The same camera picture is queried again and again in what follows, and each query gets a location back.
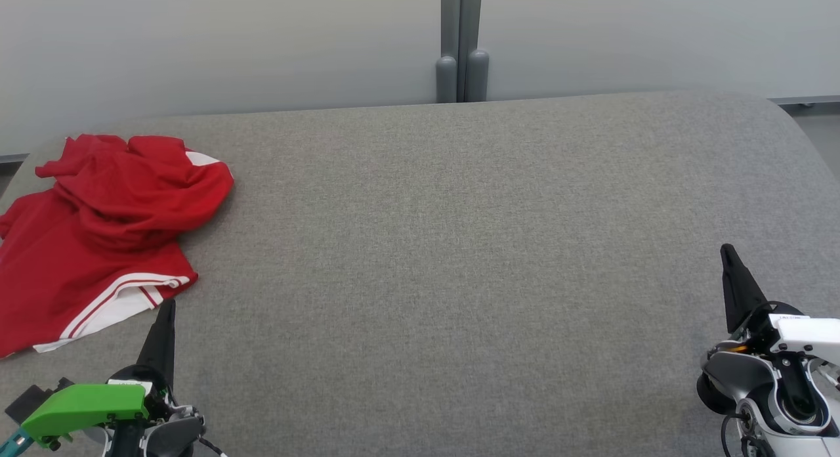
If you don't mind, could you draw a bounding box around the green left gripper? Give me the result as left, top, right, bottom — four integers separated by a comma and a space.
20, 299, 177, 448

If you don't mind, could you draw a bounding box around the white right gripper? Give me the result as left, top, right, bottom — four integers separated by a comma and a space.
720, 244, 840, 366

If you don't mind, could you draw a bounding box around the red Bulls 23 jersey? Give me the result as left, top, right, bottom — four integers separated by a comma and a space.
0, 188, 199, 359

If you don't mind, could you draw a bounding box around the grey partition post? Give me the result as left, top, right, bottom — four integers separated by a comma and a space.
436, 0, 460, 104
459, 0, 490, 103

